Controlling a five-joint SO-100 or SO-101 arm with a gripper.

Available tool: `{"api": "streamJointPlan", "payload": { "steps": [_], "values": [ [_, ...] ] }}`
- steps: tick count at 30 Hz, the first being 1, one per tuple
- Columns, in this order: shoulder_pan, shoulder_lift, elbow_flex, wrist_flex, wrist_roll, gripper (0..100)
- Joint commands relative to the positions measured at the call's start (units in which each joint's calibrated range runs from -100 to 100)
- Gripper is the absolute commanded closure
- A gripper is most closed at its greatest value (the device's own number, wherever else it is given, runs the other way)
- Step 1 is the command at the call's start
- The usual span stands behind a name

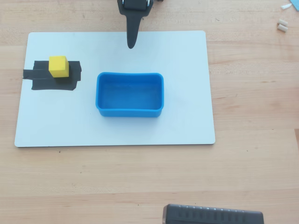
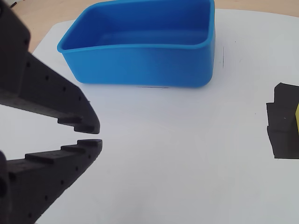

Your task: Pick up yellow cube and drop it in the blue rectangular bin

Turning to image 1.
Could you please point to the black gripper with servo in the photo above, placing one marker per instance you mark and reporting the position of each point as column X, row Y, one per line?
column 132, row 12

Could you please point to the yellow foam cube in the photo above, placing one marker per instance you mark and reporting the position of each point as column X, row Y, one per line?
column 58, row 66

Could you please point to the blue rectangular plastic bin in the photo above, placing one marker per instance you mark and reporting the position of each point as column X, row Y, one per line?
column 129, row 94

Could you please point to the white rectangular board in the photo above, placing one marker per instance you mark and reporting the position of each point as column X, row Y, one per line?
column 140, row 130

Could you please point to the black tape patch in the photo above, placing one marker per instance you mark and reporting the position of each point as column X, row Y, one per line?
column 42, row 81

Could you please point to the small white plastic scrap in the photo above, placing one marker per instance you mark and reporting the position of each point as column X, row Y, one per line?
column 286, row 6

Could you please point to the blue-grey sheet corner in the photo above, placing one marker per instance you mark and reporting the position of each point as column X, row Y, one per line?
column 295, row 3

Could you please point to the dark ribbed device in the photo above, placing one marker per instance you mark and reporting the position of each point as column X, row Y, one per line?
column 210, row 215

